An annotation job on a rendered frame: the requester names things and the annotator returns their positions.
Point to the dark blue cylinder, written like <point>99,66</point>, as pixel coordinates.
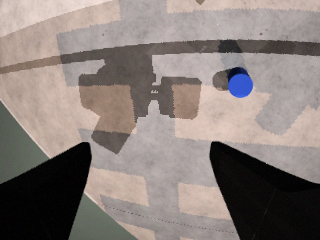
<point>239,83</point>

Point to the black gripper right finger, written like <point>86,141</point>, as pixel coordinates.
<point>265,203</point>

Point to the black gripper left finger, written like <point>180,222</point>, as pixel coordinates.
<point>41,204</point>

